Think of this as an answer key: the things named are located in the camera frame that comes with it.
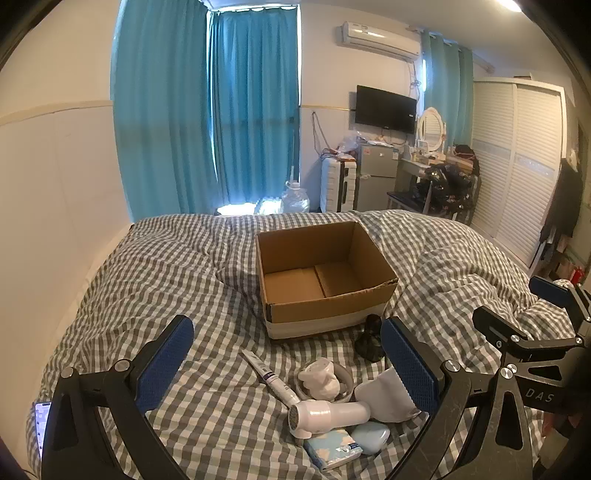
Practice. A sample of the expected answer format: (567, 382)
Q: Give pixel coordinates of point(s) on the white cream tube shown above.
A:
(265, 371)

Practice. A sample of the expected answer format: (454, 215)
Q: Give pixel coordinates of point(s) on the white plush toy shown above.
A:
(318, 383)

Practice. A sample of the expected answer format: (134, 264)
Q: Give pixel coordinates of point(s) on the white cloth pouch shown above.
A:
(383, 392)

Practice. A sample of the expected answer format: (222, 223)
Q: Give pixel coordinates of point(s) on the wide blue curtain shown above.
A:
(161, 115)

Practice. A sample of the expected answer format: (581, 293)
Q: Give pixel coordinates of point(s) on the white suitcase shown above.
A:
(337, 184)

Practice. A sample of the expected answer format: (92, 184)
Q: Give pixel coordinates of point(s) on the pile of black clothes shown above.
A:
(450, 187)

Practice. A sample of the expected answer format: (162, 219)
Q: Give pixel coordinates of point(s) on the light blue plastic case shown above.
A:
(371, 436)

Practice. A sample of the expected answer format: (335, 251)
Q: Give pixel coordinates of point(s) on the grey mini fridge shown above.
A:
(376, 180)

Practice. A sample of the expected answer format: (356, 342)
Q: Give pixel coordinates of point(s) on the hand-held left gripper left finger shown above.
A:
(161, 364)

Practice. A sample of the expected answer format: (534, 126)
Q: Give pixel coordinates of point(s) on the white handheld hair dryer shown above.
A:
(323, 415)

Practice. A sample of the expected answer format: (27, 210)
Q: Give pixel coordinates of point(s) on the dark stool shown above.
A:
(401, 198)

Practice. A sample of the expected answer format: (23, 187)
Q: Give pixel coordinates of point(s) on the black rounded object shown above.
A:
(369, 346)

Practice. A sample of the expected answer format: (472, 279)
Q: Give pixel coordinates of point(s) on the black wall television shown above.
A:
(385, 110)

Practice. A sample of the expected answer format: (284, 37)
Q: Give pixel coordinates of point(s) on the narrow blue curtain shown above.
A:
(445, 83)

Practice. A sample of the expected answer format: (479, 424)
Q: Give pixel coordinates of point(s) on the smartphone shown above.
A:
(41, 424)

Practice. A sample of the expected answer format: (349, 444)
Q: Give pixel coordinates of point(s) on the white dressing desk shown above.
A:
(408, 168)

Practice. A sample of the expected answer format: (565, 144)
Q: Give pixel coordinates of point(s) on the white air conditioner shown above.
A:
(378, 41)

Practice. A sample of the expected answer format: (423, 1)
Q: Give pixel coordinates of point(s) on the white louvred wardrobe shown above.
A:
(517, 161)

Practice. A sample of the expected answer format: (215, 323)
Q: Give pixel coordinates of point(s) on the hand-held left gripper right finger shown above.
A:
(411, 364)

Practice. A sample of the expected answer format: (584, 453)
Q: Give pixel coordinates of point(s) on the clear plastic bag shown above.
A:
(350, 144)

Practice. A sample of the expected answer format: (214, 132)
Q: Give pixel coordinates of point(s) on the clear water jug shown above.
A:
(294, 201)

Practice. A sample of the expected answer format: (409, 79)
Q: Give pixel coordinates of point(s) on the brown cardboard box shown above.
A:
(286, 318)

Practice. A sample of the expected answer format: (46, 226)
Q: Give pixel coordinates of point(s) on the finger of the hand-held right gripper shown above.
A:
(496, 325)
(549, 290)

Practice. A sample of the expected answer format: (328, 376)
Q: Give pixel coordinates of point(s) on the white oval mirror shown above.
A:
(431, 127)

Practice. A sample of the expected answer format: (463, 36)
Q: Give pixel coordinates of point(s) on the hanging dark clothes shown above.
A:
(563, 198)

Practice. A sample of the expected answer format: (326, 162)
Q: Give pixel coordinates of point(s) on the blue tissue packet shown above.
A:
(330, 447)

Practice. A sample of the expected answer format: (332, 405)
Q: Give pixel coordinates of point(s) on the grey checked blanket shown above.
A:
(161, 277)

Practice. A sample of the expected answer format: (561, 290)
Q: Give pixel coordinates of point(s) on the blue window curtain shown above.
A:
(254, 115)

